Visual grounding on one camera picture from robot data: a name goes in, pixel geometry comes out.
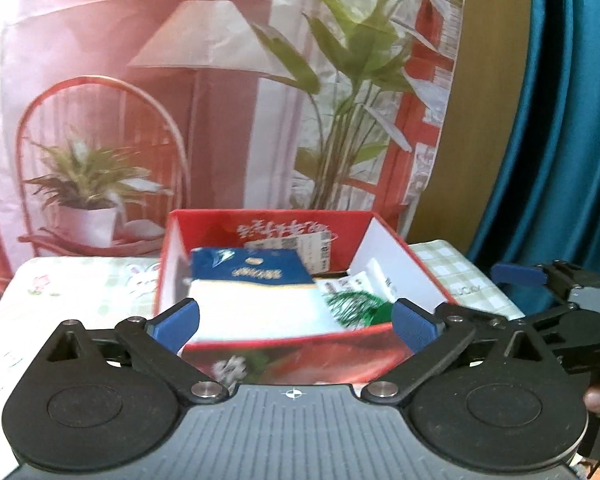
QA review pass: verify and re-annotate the green feather toy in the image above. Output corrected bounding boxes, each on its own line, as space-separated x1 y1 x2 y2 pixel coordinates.
325 290 393 330

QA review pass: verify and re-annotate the blue white tissue pack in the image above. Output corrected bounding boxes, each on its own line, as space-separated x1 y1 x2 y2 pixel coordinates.
188 247 342 342

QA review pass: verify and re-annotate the printed living room backdrop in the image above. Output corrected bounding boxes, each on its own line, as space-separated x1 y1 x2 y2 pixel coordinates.
0 0 464 289

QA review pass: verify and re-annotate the teal curtain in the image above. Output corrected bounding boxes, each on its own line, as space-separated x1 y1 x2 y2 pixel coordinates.
468 0 600 273

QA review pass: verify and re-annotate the green checked tablecloth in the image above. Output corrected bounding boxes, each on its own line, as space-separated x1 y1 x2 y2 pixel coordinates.
0 240 522 479

